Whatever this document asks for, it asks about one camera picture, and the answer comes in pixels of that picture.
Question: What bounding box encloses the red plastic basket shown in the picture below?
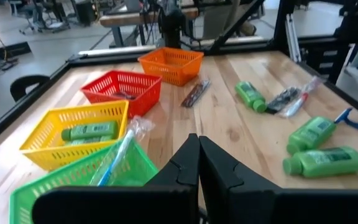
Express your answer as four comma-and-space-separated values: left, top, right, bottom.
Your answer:
80, 70, 163, 119

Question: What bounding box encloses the blue white bagged toothbrush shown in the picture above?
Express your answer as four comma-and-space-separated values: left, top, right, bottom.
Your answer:
88, 115, 156, 187

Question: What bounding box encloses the black drawer cabinet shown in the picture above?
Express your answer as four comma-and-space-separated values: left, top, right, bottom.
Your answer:
306, 43, 354, 82

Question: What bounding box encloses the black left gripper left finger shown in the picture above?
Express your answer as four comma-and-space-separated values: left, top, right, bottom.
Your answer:
32, 133, 200, 224

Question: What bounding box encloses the green shampoo bottle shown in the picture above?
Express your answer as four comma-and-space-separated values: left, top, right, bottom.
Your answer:
63, 135, 114, 147
282, 146, 358, 179
60, 120, 119, 142
234, 80, 267, 114
286, 116, 337, 156

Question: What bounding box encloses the green plastic basket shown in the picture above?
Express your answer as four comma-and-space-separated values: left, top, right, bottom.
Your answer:
9, 138, 160, 224

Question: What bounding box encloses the orange plastic basket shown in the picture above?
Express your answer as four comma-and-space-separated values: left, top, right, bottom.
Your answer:
137, 46, 204, 87

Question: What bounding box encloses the wooden workbench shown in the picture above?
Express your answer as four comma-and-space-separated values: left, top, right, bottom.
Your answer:
99, 6, 200, 47

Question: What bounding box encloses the black computer tower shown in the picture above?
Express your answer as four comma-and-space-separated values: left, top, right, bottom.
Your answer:
73, 0, 98, 26

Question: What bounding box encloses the black chair back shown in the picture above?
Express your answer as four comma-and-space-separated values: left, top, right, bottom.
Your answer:
9, 74, 51, 103

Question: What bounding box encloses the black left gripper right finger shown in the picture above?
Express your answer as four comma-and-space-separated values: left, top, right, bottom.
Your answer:
199, 135, 358, 224

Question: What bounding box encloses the yellow plastic basket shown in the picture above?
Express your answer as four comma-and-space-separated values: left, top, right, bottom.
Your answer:
19, 99, 130, 172

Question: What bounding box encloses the black floor bar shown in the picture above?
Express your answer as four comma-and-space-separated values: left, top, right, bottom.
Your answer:
0, 41, 32, 60

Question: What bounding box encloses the silver aluminium strut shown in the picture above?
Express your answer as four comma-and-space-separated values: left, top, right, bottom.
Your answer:
283, 12, 303, 63

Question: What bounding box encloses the red white bagged toothbrush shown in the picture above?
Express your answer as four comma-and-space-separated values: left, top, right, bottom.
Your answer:
278, 75, 323, 119

